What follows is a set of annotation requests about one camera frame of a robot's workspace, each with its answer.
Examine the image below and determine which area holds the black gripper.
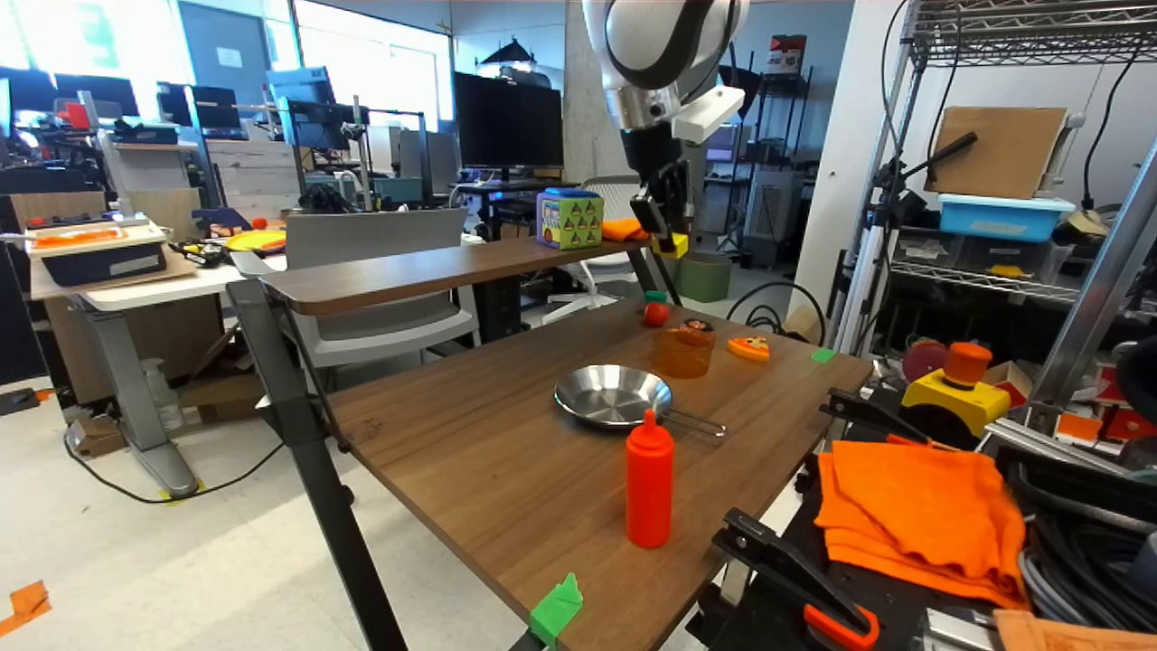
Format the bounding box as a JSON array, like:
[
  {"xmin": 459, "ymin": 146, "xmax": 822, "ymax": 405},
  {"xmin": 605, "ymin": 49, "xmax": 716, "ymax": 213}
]
[{"xmin": 619, "ymin": 121, "xmax": 700, "ymax": 264}]

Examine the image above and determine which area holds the crumpled orange cloth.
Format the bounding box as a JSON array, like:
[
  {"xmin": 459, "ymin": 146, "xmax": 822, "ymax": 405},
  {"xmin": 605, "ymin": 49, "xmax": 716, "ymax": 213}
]
[{"xmin": 595, "ymin": 213, "xmax": 649, "ymax": 249}]

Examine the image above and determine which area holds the green waste bin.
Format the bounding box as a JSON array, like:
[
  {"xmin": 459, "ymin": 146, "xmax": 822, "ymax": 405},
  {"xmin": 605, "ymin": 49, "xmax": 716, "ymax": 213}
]
[{"xmin": 677, "ymin": 249, "xmax": 735, "ymax": 305}]

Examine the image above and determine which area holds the colourful toy cube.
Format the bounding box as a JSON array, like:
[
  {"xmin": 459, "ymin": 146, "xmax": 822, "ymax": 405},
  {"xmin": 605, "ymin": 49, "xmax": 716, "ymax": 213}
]
[{"xmin": 532, "ymin": 184, "xmax": 606, "ymax": 254}]

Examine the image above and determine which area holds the amber transparent bowl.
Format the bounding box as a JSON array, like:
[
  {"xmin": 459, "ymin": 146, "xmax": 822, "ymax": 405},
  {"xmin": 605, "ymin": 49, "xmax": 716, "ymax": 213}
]
[{"xmin": 647, "ymin": 327, "xmax": 716, "ymax": 384}]

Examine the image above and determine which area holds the toy pizza slice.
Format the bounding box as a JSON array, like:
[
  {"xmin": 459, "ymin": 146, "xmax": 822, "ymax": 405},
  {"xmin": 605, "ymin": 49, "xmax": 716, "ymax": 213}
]
[{"xmin": 722, "ymin": 332, "xmax": 776, "ymax": 366}]

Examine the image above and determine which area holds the black monitor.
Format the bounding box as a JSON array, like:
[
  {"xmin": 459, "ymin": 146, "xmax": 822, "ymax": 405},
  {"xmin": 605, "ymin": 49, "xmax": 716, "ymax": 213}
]
[{"xmin": 453, "ymin": 70, "xmax": 567, "ymax": 174}]

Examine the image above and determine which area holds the silver metal pan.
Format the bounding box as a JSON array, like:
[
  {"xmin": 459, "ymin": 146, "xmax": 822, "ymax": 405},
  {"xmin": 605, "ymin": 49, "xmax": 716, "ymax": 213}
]
[{"xmin": 548, "ymin": 363, "xmax": 735, "ymax": 443}]

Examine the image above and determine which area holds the silver tripod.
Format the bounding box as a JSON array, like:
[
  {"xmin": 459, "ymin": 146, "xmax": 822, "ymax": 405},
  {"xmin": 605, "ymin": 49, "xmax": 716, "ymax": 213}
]
[{"xmin": 827, "ymin": 127, "xmax": 983, "ymax": 360}]

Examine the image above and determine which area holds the dark wooden bench table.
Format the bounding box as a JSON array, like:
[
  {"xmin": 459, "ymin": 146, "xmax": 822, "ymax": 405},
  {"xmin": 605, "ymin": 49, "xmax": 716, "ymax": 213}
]
[{"xmin": 225, "ymin": 231, "xmax": 678, "ymax": 651}]

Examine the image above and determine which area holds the red squeeze bottle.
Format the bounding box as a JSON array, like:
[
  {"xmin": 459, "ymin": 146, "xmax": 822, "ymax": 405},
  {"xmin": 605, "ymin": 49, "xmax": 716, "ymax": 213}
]
[{"xmin": 620, "ymin": 409, "xmax": 678, "ymax": 555}]

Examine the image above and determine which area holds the grey plastic chair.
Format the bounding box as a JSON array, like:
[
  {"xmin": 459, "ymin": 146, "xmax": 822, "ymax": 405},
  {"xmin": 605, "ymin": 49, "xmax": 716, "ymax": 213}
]
[{"xmin": 283, "ymin": 209, "xmax": 483, "ymax": 372}]

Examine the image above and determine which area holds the dark red disc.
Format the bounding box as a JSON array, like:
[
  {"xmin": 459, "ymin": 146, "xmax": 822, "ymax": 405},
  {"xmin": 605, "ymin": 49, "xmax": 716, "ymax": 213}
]
[{"xmin": 900, "ymin": 336, "xmax": 949, "ymax": 384}]

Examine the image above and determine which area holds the blue plastic bin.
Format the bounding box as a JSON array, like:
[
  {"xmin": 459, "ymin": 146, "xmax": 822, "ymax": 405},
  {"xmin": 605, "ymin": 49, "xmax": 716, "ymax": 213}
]
[{"xmin": 936, "ymin": 192, "xmax": 1076, "ymax": 246}]

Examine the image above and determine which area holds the yellow emergency stop box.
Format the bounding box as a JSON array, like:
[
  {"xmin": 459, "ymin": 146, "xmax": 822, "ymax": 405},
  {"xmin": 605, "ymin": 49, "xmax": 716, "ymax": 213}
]
[{"xmin": 896, "ymin": 342, "xmax": 1017, "ymax": 446}]

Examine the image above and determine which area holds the cardboard sheet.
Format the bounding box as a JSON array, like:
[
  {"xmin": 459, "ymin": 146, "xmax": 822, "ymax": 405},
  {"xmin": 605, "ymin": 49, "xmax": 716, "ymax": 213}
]
[{"xmin": 929, "ymin": 104, "xmax": 1074, "ymax": 202}]

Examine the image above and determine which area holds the folded orange cloth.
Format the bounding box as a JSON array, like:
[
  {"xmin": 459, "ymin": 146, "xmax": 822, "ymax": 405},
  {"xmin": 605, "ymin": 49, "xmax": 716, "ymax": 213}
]
[{"xmin": 813, "ymin": 436, "xmax": 1030, "ymax": 613}]

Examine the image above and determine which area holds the short green tape strip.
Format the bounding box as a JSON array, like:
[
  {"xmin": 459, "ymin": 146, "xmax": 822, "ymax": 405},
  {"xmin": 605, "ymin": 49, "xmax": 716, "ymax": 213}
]
[{"xmin": 525, "ymin": 572, "xmax": 590, "ymax": 647}]

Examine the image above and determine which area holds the white height-adjustable desk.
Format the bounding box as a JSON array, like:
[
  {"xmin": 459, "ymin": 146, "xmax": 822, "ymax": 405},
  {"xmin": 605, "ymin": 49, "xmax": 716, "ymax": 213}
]
[{"xmin": 20, "ymin": 213, "xmax": 294, "ymax": 501}]

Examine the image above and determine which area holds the device with orange top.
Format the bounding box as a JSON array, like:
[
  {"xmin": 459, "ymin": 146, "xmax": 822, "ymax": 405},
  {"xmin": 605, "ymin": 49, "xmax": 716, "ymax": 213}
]
[{"xmin": 20, "ymin": 217, "xmax": 172, "ymax": 288}]

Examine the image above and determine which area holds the thin black floor cable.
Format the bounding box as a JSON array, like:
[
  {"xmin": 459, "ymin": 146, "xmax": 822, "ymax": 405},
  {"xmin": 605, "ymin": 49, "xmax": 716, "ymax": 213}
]
[{"xmin": 718, "ymin": 278, "xmax": 831, "ymax": 346}]

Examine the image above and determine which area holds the black clamp orange handle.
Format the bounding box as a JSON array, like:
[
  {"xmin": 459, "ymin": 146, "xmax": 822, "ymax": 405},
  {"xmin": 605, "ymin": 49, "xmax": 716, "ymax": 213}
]
[
  {"xmin": 712, "ymin": 508, "xmax": 887, "ymax": 651},
  {"xmin": 825, "ymin": 384, "xmax": 925, "ymax": 443}
]

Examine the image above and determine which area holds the metal wire shelf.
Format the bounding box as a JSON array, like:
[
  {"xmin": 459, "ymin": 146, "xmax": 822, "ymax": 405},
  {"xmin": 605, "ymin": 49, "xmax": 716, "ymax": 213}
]
[{"xmin": 882, "ymin": 0, "xmax": 1157, "ymax": 319}]

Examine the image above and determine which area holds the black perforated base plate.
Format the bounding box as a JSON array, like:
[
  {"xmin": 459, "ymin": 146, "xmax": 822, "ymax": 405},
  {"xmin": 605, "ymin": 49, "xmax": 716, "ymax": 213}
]
[{"xmin": 683, "ymin": 360, "xmax": 1157, "ymax": 651}]

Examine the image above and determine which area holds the aluminium frame beam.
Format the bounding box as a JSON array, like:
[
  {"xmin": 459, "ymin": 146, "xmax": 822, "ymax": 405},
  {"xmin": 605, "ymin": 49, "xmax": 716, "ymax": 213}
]
[{"xmin": 1025, "ymin": 139, "xmax": 1157, "ymax": 413}]

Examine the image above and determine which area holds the black cable coil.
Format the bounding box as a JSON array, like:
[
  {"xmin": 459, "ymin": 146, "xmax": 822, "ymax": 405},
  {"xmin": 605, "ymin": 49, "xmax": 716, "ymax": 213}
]
[{"xmin": 1004, "ymin": 465, "xmax": 1157, "ymax": 609}]

